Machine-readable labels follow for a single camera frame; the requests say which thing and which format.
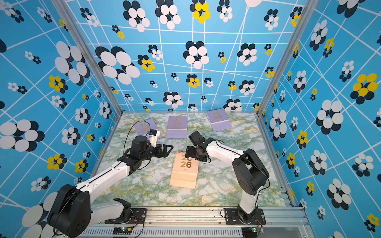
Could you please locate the pink calendar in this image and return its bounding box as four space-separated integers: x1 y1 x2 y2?
170 151 199 189

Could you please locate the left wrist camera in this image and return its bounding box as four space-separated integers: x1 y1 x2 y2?
149 129 160 147

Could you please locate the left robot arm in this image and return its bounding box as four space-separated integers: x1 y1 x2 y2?
47 135 174 238

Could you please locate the aluminium front rail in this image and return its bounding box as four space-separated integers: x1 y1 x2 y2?
80 206 315 238

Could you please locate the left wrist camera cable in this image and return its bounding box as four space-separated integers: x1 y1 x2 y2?
123 120 152 155

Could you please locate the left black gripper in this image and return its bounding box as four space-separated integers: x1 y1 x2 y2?
140 142 174 162

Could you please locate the right circuit board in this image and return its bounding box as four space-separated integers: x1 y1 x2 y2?
242 227 264 238

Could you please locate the aluminium corner post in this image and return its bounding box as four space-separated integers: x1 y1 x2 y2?
258 0 319 118
52 1 123 117

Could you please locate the circuit board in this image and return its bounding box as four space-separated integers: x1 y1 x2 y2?
113 227 133 236
242 227 264 238

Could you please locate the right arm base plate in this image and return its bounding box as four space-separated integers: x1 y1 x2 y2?
222 207 267 226

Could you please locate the right aluminium corner post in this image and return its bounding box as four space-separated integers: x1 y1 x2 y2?
258 0 319 118

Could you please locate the purple calendar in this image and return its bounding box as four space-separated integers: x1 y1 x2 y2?
134 118 162 139
166 116 188 139
206 109 232 132

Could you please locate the left circuit board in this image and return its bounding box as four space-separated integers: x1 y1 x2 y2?
113 227 133 236

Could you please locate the left aluminium corner post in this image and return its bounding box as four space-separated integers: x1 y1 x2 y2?
52 1 123 117

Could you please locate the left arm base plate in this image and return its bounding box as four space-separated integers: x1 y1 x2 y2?
104 208 147 225

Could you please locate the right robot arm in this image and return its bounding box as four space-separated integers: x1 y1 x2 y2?
186 131 270 224

